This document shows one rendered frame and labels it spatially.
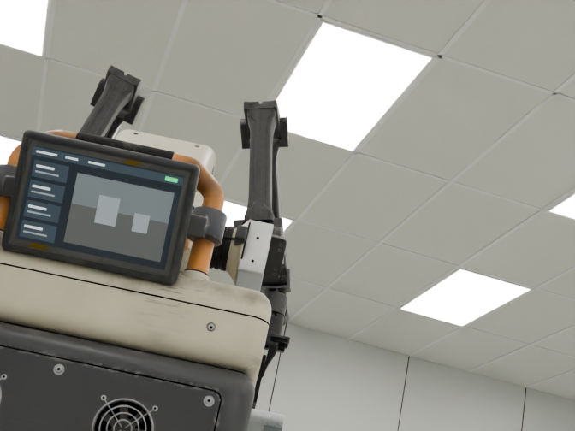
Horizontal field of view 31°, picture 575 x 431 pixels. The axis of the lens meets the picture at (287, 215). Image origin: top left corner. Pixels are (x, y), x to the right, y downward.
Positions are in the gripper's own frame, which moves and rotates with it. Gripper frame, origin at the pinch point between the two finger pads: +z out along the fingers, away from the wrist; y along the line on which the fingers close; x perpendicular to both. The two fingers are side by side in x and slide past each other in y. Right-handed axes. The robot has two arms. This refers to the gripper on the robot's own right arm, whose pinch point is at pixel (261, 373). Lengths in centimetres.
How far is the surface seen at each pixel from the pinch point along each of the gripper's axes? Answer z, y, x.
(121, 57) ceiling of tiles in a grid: -203, 102, -243
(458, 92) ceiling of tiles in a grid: -203, -71, -206
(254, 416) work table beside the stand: 13.9, -0.2, 19.6
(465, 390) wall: -173, -199, -693
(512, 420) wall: -156, -248, -702
